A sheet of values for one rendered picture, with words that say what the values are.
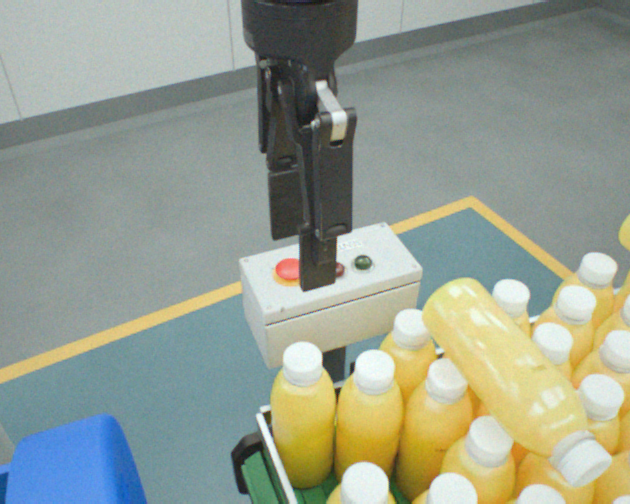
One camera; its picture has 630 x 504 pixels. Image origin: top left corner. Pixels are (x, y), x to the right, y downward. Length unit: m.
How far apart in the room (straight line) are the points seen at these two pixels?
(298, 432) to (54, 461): 0.29
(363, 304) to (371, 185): 2.11
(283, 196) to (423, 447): 0.31
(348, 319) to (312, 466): 0.17
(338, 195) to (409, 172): 2.52
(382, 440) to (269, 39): 0.43
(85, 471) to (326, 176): 0.24
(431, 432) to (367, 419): 0.07
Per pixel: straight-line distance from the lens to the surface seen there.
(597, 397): 0.65
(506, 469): 0.61
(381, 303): 0.74
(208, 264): 2.40
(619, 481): 0.65
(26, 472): 0.45
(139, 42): 3.33
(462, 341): 0.58
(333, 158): 0.40
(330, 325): 0.72
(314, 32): 0.38
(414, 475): 0.72
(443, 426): 0.64
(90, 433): 0.46
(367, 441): 0.66
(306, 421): 0.65
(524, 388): 0.54
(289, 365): 0.61
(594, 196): 3.02
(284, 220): 0.54
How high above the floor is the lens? 1.58
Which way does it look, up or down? 41 degrees down
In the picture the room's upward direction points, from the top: straight up
